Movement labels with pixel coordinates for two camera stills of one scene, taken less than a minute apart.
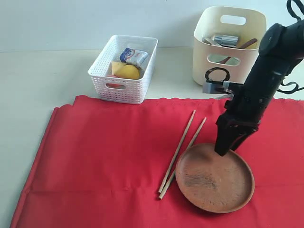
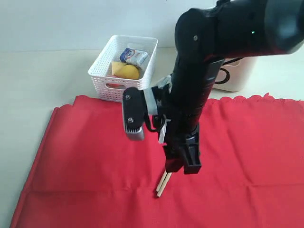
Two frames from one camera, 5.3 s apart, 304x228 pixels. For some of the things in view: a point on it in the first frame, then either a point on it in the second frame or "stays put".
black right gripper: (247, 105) to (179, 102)
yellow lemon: (128, 71) stays put
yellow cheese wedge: (116, 66) stays put
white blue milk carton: (132, 56) stays put
